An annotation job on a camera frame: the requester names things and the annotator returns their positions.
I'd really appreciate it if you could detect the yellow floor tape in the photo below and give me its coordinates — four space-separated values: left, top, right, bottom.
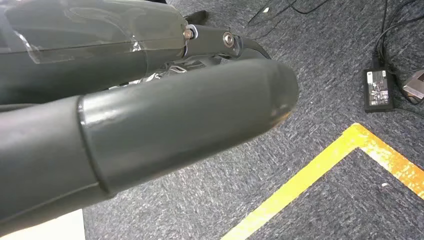
220 122 424 240

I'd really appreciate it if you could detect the white flat surface corner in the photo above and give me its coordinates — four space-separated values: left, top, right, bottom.
0 208 87 240

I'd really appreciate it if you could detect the black power adapter brick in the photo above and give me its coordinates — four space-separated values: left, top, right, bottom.
362 67 395 114

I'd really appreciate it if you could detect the metal floor socket box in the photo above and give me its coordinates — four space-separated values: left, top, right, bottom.
401 69 424 106

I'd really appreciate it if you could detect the thin black cable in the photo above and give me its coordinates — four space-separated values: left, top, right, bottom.
246 0 331 28

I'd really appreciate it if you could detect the thick black power cable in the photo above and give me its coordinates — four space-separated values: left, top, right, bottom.
372 0 424 72

